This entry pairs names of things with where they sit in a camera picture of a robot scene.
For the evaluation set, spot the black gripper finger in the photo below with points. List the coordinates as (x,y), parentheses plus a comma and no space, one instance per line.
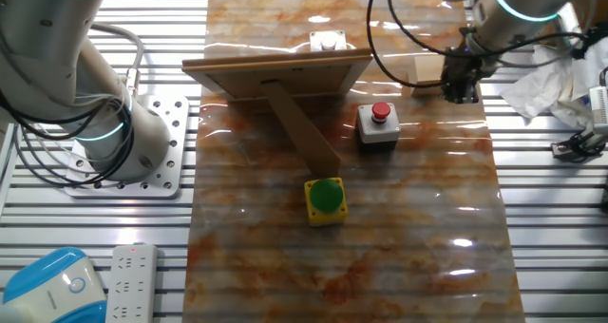
(469,95)
(453,94)

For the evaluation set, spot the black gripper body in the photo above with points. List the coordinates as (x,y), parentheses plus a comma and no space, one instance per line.
(461,71)

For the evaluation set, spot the light wooden block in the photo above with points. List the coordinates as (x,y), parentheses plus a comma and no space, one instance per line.
(427,73)

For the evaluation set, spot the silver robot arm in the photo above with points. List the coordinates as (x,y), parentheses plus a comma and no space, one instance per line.
(47,52)

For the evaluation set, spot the crumpled white tissue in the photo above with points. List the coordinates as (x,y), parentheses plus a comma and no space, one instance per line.
(546,90)

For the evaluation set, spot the green button yellow box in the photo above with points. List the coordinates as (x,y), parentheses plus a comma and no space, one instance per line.
(325,197)

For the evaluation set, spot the orange marble pattern mat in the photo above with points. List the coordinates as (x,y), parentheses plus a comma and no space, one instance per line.
(214,266)

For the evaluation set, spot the white power strip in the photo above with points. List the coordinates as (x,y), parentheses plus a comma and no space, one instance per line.
(130,285)

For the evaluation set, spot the blue white plastic device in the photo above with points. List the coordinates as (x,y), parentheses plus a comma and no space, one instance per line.
(47,290)

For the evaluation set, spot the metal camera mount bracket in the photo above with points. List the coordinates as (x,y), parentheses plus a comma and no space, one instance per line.
(565,148)

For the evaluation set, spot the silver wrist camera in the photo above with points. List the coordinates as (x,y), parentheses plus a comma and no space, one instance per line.
(567,24)

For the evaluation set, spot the wooden picture frame stand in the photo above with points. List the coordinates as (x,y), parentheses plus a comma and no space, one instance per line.
(247,78)

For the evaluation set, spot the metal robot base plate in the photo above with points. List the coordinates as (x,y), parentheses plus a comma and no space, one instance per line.
(159,173)

